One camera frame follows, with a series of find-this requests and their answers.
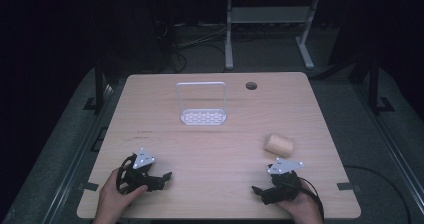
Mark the grey metal desk frame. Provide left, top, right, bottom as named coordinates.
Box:
left=224, top=0, right=322, bottom=71

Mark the clear plastic container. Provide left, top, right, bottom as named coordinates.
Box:
left=175, top=81, right=228, bottom=127

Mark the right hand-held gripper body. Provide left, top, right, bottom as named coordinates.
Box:
left=266, top=157, right=305, bottom=205

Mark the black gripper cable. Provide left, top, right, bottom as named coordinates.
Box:
left=297, top=176, right=326, bottom=222

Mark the black tape strip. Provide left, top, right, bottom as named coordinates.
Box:
left=336, top=181, right=355, bottom=192
left=82, top=181, right=100, bottom=192

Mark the person's left hand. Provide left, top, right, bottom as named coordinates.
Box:
left=93, top=168, right=149, bottom=224

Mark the black floor cable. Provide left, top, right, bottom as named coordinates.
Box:
left=343, top=164, right=413, bottom=224

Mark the person's right hand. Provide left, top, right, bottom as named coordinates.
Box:
left=275, top=179, right=325, bottom=224

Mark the bundle of floor cables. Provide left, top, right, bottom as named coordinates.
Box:
left=153, top=19, right=231, bottom=74

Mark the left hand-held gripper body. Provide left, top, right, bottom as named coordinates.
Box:
left=115, top=147, right=162, bottom=195

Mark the black metal stand post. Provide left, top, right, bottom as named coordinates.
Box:
left=367, top=55, right=396, bottom=116
left=83, top=57, right=106, bottom=112

